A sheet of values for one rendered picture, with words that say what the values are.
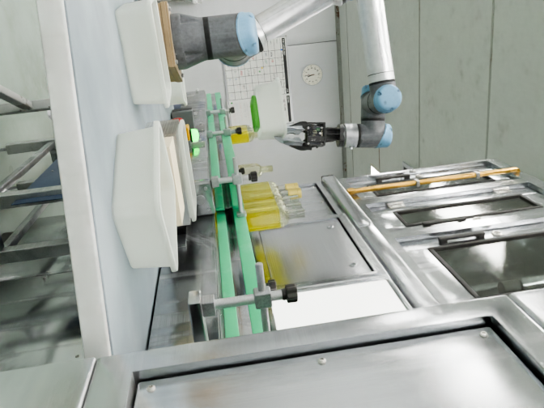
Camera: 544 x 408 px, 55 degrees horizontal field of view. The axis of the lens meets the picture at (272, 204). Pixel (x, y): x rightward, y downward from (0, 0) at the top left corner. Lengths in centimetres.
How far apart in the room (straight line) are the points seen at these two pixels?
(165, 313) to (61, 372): 41
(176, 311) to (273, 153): 668
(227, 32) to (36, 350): 94
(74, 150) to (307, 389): 41
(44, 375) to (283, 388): 26
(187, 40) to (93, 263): 89
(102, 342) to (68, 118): 29
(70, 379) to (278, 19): 127
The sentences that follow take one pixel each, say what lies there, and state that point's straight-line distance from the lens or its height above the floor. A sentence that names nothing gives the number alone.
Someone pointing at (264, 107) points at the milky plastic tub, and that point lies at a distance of 158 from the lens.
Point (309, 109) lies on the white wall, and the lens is 759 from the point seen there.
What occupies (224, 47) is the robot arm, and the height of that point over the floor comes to 97.
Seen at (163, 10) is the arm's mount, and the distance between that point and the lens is 149.
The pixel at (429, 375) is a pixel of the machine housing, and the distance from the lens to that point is 58.
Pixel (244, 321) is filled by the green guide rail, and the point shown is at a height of 92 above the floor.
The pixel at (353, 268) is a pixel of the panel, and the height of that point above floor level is 124.
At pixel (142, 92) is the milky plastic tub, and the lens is 117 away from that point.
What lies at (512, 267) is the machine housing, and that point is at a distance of 163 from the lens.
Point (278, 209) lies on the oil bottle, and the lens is 153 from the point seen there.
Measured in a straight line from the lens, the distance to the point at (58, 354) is 141.
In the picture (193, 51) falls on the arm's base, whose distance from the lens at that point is 149.
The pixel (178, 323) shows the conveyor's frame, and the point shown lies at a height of 80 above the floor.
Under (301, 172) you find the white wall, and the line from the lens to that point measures 778.
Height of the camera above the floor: 92
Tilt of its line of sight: 5 degrees up
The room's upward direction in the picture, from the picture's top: 82 degrees clockwise
